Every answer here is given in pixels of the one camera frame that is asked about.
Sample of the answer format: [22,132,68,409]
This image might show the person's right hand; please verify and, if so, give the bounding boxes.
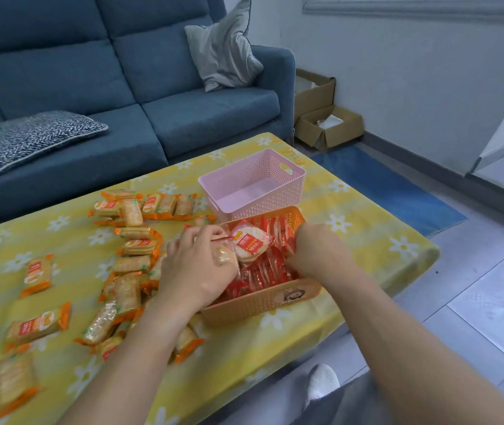
[284,223,360,287]

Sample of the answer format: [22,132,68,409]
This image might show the person's left hand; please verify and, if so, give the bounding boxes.
[159,224,240,314]

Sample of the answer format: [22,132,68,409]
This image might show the round snack packet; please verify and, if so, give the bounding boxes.
[213,243,240,270]
[230,220,275,264]

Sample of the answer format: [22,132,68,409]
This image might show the group of red snack packets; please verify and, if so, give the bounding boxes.
[216,216,302,304]

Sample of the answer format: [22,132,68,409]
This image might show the orange plastic basket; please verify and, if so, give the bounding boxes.
[198,205,323,327]

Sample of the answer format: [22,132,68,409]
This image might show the pink plastic basket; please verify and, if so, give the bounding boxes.
[198,149,307,223]

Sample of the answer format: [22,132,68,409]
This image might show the pile of snack packets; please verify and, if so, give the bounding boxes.
[0,189,217,421]

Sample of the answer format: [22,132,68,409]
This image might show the person's right forearm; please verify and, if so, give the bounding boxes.
[322,265,504,425]

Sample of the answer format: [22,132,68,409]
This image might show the person's left forearm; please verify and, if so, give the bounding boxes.
[59,292,204,425]

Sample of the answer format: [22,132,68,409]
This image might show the yellow floral tablecloth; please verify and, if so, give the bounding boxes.
[0,132,441,425]

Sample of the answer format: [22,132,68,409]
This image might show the blue rug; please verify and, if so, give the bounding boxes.
[311,145,468,238]

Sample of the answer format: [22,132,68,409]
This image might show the white shoe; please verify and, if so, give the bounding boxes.
[306,363,341,401]

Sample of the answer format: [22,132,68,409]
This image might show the low open cardboard box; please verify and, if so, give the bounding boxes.
[294,106,365,151]

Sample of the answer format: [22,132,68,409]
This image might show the grey trousers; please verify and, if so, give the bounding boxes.
[294,371,385,425]

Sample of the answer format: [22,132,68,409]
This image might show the tall cardboard box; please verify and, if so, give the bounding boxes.
[294,68,337,125]

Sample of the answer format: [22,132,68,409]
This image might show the black white patterned cushion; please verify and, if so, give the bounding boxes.
[0,111,109,184]

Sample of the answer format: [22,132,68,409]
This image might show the grey cushion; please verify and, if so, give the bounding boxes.
[184,0,265,93]

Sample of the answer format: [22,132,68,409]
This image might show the blue fabric sofa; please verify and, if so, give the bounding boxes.
[0,0,296,228]

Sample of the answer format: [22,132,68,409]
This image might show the grey window frame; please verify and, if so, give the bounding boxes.
[303,0,504,24]

